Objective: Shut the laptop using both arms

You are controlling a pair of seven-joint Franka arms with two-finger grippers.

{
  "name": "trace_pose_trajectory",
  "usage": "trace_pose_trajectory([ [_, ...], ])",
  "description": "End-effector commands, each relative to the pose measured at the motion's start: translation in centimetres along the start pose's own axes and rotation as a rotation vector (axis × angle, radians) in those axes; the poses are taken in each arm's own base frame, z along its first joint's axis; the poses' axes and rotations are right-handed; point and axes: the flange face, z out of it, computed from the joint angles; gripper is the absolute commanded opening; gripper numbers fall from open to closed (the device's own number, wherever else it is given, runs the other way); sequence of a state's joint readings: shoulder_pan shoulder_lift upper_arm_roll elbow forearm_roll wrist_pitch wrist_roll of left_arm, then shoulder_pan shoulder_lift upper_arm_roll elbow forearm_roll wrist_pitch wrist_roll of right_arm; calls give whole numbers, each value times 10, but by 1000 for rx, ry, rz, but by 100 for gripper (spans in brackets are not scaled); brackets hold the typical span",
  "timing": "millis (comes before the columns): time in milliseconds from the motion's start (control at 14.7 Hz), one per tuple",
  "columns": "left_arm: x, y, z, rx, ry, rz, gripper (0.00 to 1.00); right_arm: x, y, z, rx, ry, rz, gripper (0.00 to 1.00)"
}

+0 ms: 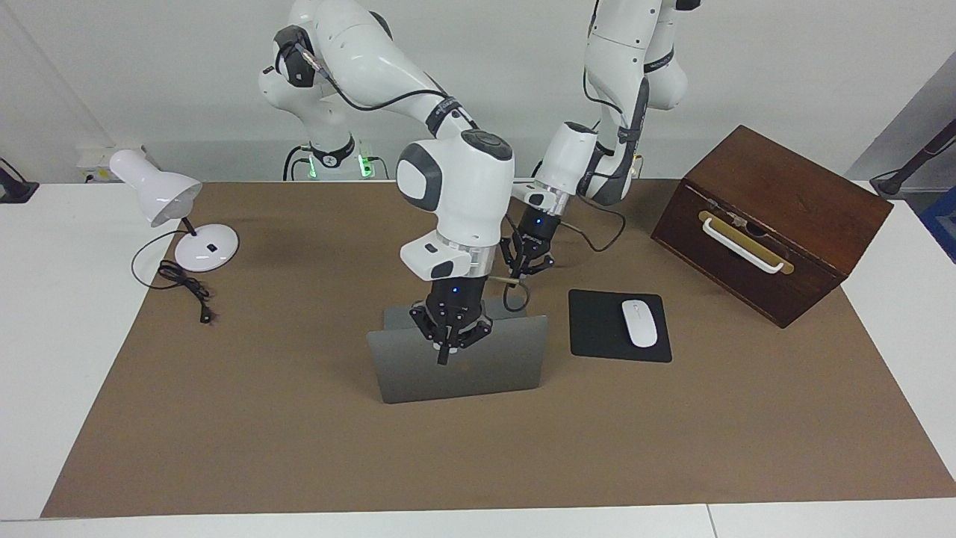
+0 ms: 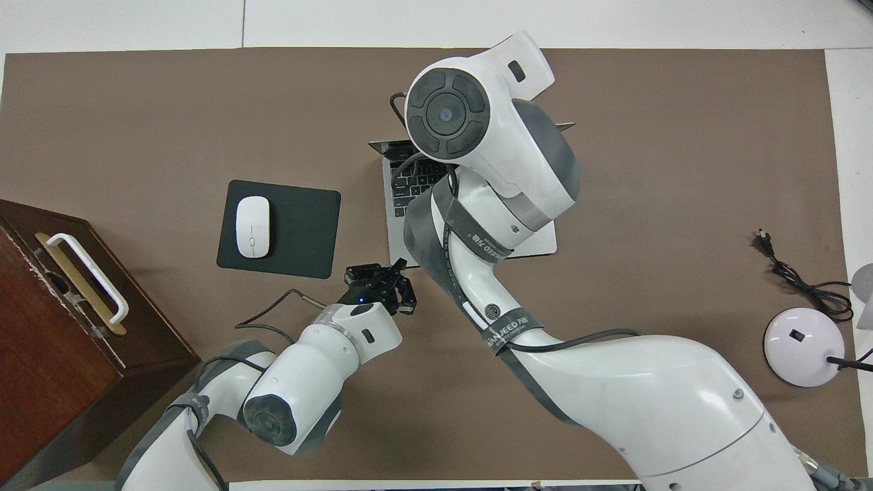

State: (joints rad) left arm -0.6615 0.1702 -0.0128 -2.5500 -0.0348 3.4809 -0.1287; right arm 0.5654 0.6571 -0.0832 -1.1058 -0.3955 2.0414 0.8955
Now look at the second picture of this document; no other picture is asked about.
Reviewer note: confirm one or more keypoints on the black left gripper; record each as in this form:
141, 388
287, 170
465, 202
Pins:
372, 292

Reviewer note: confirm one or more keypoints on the silver laptop computer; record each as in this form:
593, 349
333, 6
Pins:
401, 202

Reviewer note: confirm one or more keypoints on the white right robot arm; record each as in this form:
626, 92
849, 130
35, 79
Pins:
648, 395

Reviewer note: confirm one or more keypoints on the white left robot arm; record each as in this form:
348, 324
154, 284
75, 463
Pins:
307, 382

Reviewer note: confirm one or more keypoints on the black mouse pad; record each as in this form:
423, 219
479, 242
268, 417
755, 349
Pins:
303, 232

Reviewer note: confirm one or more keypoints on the white computer mouse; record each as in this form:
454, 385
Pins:
253, 227

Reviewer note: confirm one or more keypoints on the large brown table mat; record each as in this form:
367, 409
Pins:
136, 136

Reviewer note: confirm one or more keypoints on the dark brown wooden box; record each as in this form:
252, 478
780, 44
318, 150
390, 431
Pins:
54, 382

